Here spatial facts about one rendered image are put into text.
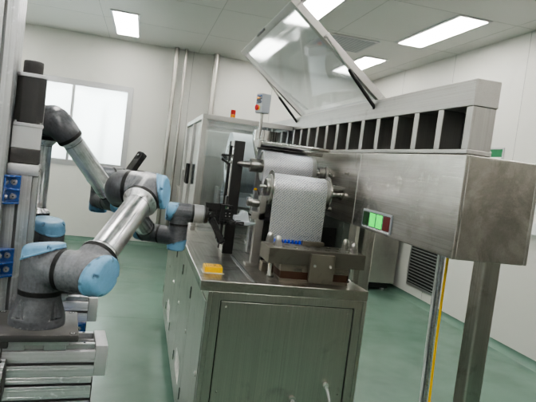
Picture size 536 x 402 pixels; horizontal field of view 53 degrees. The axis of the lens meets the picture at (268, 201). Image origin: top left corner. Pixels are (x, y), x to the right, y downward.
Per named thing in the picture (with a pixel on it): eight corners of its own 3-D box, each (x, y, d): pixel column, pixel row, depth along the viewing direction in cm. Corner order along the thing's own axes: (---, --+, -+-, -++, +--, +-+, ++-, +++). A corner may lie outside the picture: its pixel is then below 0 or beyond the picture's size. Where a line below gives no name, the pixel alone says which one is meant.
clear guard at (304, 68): (245, 53, 310) (246, 52, 310) (304, 116, 321) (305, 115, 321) (295, 5, 208) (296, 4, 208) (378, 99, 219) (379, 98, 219)
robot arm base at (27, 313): (4, 330, 143) (8, 293, 142) (9, 313, 157) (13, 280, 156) (65, 330, 148) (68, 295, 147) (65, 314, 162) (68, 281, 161)
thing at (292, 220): (266, 242, 226) (272, 199, 225) (319, 246, 232) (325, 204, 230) (267, 242, 226) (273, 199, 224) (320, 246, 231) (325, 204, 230)
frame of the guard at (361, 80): (234, 57, 313) (242, 49, 313) (298, 125, 325) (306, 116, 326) (283, 7, 203) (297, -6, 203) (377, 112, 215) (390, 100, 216)
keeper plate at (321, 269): (306, 281, 210) (309, 253, 210) (330, 282, 213) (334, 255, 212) (308, 282, 208) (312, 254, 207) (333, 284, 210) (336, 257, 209)
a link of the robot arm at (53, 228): (37, 258, 189) (40, 219, 188) (21, 250, 198) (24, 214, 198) (68, 256, 198) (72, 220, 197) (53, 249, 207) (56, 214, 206)
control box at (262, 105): (251, 112, 283) (254, 92, 282) (262, 114, 287) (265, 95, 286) (258, 112, 277) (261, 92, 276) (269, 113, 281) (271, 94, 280)
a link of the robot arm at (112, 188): (86, 189, 178) (134, 246, 221) (116, 193, 176) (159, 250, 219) (98, 159, 183) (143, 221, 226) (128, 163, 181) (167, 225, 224)
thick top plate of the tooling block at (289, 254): (258, 254, 222) (261, 240, 221) (348, 262, 231) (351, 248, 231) (267, 262, 206) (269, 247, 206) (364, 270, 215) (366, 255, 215)
